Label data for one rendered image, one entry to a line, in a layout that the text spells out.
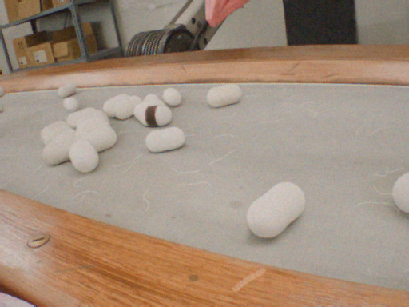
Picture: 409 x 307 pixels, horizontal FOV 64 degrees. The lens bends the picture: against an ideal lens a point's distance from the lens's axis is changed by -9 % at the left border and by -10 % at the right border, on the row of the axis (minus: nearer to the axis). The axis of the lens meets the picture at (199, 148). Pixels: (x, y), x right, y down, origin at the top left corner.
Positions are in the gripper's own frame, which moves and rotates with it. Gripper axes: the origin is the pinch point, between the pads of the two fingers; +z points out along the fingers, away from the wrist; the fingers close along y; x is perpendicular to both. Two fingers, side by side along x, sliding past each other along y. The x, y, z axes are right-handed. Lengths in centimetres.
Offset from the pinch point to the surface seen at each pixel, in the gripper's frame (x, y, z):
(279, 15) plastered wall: 136, -58, -132
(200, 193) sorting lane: -7.1, 9.3, 21.6
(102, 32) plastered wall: 131, -211, -129
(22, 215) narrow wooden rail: -14.3, 3.2, 26.4
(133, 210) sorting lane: -8.9, 6.2, 23.8
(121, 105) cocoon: -1.5, -6.5, 12.6
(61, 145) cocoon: -7.6, -5.1, 19.9
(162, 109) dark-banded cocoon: -2.1, -0.3, 13.2
